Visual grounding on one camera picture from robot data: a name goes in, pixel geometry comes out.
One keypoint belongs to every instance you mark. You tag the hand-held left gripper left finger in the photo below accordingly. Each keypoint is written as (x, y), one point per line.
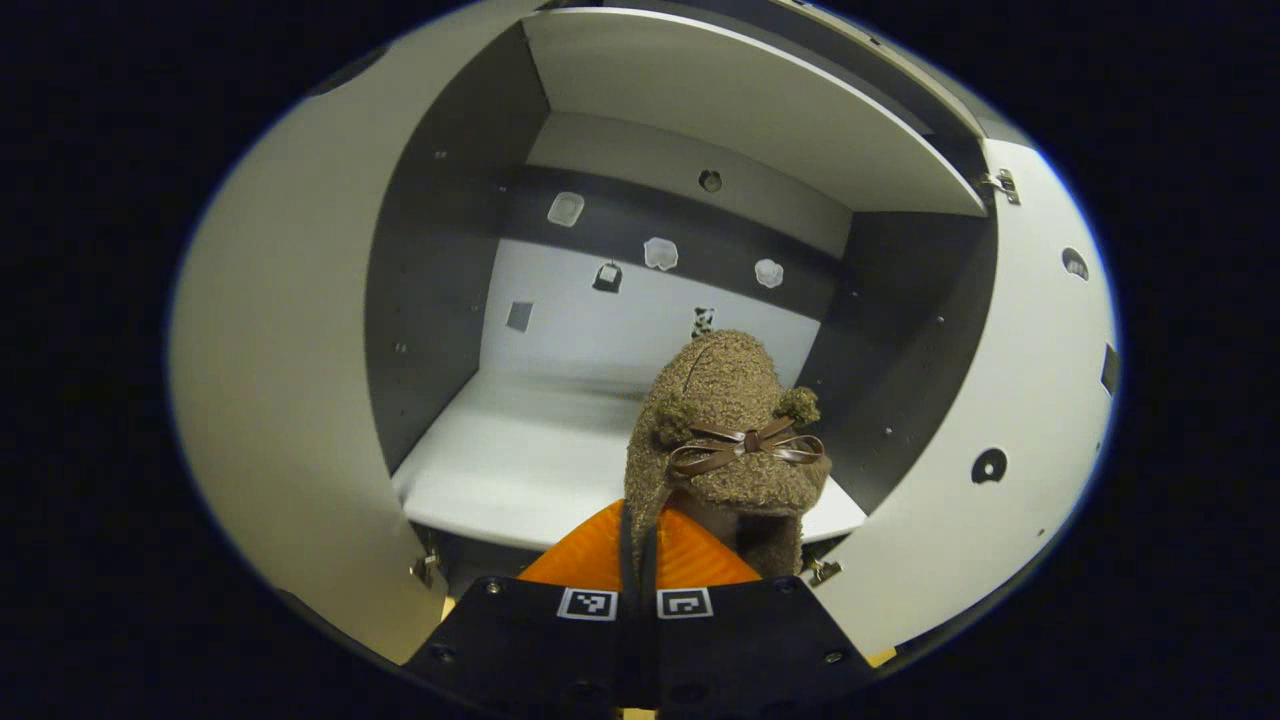
(530, 640)

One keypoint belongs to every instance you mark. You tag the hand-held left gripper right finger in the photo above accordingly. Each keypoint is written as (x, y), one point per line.
(750, 640)

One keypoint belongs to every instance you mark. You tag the white shoe cabinet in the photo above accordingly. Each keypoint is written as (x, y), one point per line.
(540, 460)

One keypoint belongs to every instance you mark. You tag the brown fuzzy shoe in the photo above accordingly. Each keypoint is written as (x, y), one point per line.
(720, 400)

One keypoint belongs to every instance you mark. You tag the white cabinet door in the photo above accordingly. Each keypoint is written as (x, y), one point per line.
(1000, 400)
(270, 350)

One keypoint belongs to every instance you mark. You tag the metal door hinge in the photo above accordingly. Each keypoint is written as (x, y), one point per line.
(822, 571)
(1000, 185)
(428, 568)

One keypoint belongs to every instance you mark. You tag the white cabinet shelf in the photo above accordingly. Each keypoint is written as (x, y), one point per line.
(740, 100)

